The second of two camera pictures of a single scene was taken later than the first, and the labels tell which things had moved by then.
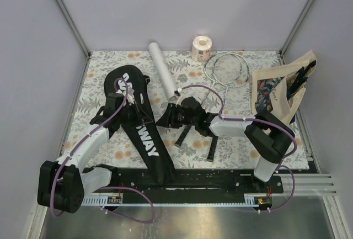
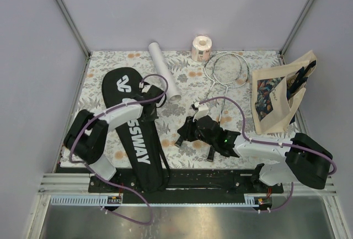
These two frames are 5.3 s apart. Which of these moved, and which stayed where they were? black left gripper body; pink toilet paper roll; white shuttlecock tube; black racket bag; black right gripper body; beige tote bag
Moved: black racket bag; black left gripper body; black right gripper body
Stayed: beige tote bag; white shuttlecock tube; pink toilet paper roll
